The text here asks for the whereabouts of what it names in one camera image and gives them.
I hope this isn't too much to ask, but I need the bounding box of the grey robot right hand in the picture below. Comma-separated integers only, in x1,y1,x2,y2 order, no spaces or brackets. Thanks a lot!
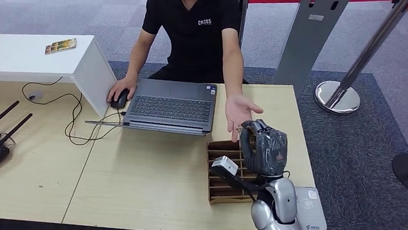
238,117,291,179

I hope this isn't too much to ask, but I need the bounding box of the person's right hand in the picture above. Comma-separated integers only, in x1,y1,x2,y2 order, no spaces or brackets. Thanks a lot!
105,76,140,103

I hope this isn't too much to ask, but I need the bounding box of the person's left hand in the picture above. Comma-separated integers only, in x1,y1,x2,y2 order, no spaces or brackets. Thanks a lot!
224,93,266,143

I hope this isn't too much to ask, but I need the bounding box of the black computer mouse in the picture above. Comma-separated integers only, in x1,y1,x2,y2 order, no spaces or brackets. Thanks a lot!
109,88,132,110

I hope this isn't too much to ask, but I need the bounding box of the white card reader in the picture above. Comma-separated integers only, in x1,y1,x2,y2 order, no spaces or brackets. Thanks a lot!
294,185,327,230

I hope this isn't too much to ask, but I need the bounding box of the person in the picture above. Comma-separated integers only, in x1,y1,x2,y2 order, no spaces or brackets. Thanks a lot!
101,0,266,149

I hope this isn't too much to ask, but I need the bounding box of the grey laptop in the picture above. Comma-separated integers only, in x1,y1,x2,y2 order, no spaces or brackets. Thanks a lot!
83,74,221,143

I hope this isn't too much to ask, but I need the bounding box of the stack of printed cards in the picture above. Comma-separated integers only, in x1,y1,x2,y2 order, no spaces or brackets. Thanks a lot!
44,38,78,55

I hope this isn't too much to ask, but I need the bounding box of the small grey round device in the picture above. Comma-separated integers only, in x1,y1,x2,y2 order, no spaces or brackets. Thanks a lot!
27,89,45,103

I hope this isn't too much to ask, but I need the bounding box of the white desk riser shelf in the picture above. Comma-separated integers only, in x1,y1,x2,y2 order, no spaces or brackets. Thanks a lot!
0,26,120,123

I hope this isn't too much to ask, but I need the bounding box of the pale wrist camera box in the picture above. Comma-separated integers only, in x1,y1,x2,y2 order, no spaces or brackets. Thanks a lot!
210,154,264,195

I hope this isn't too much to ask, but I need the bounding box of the black cable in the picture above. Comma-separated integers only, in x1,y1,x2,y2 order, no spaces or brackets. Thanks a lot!
21,73,130,149

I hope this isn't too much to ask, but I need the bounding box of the chrome stanchion post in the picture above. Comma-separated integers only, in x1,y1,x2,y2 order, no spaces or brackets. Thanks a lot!
309,0,408,116

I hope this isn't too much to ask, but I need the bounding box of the grey metal pedestal stand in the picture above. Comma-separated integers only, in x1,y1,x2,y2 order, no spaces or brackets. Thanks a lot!
267,0,408,97

